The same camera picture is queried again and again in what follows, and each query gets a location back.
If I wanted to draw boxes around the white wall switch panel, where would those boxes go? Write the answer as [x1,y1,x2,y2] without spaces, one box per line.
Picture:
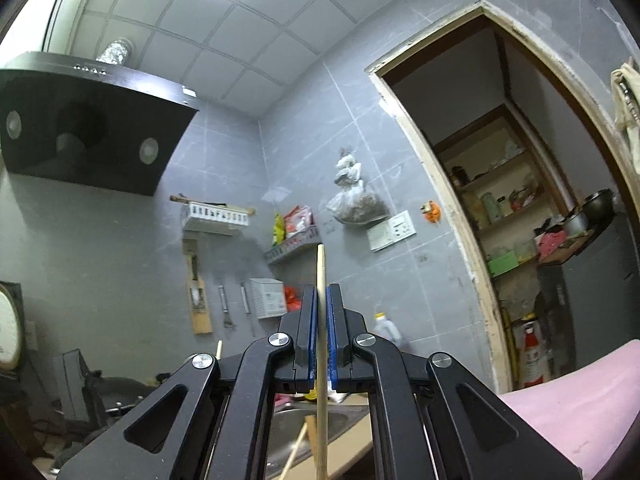
[366,211,417,252]

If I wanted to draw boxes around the black cabinet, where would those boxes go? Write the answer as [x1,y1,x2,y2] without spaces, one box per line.
[535,215,640,386]

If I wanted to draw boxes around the stainless steel sink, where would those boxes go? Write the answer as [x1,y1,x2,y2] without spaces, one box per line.
[265,402,371,480]

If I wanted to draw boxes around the hanging clear plastic bag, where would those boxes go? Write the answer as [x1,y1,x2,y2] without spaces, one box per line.
[326,149,391,225]

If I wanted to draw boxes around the wooden door frame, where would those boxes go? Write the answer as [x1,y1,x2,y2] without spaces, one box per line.
[365,0,640,396]

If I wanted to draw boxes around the metal peeler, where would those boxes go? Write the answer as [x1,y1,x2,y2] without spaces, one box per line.
[217,285,236,330]

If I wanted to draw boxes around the red bottle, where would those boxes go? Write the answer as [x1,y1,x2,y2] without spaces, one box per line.
[520,322,547,388]

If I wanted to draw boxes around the black range hood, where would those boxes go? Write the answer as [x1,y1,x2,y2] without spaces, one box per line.
[0,51,201,197]

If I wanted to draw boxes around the round dial scale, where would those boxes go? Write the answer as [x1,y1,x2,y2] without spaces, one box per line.
[0,282,26,371]

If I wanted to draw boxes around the red cloth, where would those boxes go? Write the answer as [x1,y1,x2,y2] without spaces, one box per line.
[535,230,568,258]

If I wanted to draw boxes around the green box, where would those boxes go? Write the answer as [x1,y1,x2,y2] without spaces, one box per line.
[487,252,521,276]

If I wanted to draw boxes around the white wall box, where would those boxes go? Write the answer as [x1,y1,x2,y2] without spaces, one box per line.
[248,278,288,320]

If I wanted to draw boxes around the dark metal bowl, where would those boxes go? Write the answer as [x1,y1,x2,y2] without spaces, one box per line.
[580,189,616,221]

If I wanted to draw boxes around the white wall basket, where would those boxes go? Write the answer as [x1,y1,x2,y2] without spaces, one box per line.
[181,200,256,236]

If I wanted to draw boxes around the grey wall shelf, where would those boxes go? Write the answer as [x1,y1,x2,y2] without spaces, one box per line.
[264,225,321,265]

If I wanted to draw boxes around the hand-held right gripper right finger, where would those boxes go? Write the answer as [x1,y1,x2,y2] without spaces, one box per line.
[327,284,583,480]

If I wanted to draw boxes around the wooden storage shelf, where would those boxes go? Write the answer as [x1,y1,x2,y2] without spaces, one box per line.
[432,105,576,281]

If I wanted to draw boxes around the wooden knife holder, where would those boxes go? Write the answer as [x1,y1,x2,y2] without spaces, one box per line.
[182,240,213,335]

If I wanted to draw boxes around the red snack packet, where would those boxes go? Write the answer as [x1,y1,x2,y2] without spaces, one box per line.
[284,205,315,236]

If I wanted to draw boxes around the cream rubber gloves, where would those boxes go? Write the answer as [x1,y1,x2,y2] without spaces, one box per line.
[610,57,640,171]

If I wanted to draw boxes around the large oil jug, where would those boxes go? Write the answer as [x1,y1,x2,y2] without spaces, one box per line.
[372,312,403,348]

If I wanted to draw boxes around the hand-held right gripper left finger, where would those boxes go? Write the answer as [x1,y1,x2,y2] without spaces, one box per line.
[57,284,318,480]

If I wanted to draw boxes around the steel pot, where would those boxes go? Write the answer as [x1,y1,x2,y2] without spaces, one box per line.
[562,212,588,236]

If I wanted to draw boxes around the foil exhaust duct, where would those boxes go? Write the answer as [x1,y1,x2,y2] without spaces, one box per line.
[95,37,137,66]

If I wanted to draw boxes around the pink cloth cover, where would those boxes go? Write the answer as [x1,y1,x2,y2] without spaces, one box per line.
[497,339,640,480]

